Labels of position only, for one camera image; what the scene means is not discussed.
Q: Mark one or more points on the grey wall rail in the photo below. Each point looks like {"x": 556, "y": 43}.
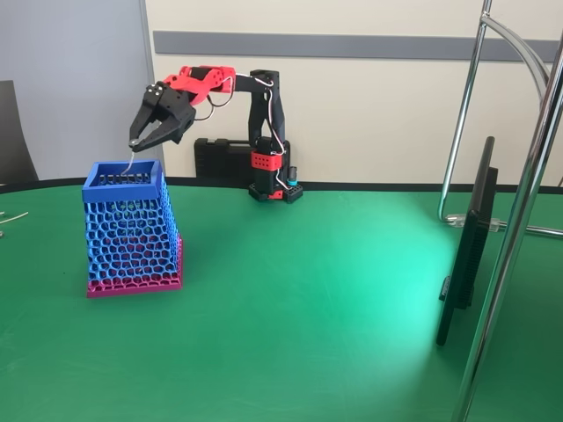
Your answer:
{"x": 352, "y": 44}

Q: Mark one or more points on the clear plastic clip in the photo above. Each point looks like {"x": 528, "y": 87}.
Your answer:
{"x": 457, "y": 220}

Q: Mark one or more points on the black chair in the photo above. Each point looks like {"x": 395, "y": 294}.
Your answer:
{"x": 13, "y": 140}

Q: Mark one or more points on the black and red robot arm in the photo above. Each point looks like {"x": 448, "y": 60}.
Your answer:
{"x": 275, "y": 101}

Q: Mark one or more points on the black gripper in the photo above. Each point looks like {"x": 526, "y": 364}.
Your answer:
{"x": 169, "y": 108}

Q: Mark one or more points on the green table cloth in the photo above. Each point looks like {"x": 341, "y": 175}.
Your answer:
{"x": 264, "y": 329}

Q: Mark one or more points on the black LED light panel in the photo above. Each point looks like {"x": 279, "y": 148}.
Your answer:
{"x": 473, "y": 246}

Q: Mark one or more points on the chrome tube stand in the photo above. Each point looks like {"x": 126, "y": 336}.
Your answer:
{"x": 505, "y": 264}

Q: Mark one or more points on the grey blue partition panel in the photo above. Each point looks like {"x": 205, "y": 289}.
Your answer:
{"x": 75, "y": 88}

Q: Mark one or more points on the blue and pink lattice basket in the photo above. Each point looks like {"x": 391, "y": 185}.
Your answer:
{"x": 119, "y": 191}

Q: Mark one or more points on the black plastic tool case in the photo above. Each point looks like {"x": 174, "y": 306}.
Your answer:
{"x": 224, "y": 158}

